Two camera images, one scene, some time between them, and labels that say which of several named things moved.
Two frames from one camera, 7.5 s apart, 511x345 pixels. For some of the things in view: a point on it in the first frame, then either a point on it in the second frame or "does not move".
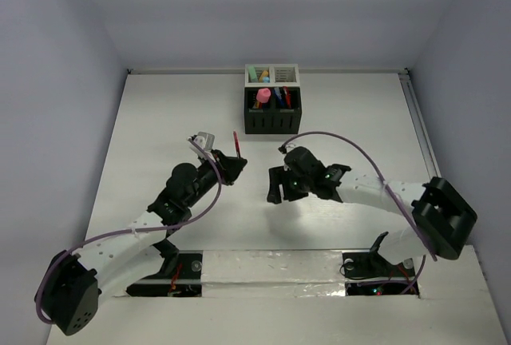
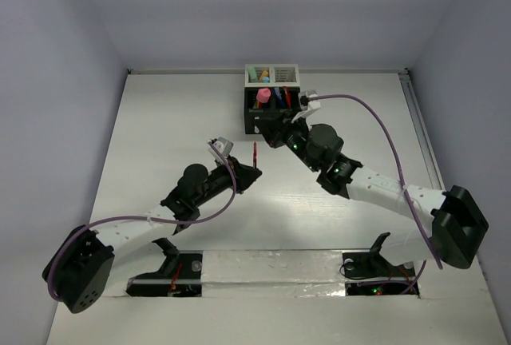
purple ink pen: x=278 y=93 does not move
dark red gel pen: x=237 y=144 → x=255 y=155
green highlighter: x=252 y=73 does not move
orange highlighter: x=264 y=74 does not move
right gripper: x=279 y=176 → x=275 y=128
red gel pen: x=287 y=95 does not move
